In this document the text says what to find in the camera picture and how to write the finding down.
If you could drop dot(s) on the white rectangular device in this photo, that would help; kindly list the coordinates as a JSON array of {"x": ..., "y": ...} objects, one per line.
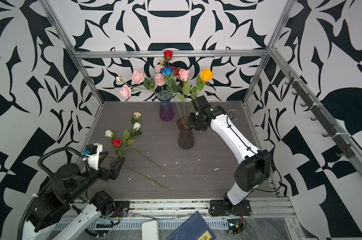
[{"x": 150, "y": 230}]

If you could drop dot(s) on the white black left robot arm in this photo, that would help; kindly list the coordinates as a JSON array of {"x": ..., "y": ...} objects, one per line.
[{"x": 65, "y": 186}]

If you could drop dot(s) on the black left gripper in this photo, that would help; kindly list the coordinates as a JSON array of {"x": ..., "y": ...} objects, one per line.
[{"x": 104, "y": 173}]

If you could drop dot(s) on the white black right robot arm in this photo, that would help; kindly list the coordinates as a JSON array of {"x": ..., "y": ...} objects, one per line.
[{"x": 254, "y": 165}]

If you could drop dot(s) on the dark maroon glass vase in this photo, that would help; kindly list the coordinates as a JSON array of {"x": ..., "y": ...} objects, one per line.
[{"x": 185, "y": 138}]

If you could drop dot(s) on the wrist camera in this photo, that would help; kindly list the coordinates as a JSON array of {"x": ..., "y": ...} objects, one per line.
[
  {"x": 92, "y": 154},
  {"x": 200, "y": 104}
]

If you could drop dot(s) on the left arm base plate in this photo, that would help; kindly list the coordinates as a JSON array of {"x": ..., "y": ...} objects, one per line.
[{"x": 112, "y": 209}]

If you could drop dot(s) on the blue book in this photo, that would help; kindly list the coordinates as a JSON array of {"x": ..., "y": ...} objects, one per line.
[{"x": 194, "y": 228}]

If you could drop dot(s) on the blue rose stem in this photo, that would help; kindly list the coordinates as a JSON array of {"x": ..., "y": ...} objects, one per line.
[{"x": 170, "y": 81}]

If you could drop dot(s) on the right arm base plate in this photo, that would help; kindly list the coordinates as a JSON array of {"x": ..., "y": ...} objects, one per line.
[{"x": 225, "y": 208}]

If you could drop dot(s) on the pink peony flower stem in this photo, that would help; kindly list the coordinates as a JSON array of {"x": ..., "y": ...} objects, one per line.
[{"x": 159, "y": 81}]

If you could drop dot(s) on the purple ribbed glass vase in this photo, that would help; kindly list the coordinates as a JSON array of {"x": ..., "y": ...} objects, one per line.
[{"x": 166, "y": 112}]

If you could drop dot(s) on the small red rose stem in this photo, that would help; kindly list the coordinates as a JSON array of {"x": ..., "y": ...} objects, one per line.
[{"x": 167, "y": 57}]

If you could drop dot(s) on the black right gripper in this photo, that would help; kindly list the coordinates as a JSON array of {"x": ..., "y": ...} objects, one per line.
[{"x": 191, "y": 123}]

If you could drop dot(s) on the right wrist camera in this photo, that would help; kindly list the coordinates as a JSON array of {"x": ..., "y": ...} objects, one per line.
[{"x": 200, "y": 104}]

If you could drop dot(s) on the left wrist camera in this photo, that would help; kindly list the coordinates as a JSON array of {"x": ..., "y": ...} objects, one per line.
[{"x": 92, "y": 154}]

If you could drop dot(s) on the large red rose stem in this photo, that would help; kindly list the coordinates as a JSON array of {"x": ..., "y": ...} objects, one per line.
[{"x": 175, "y": 71}]

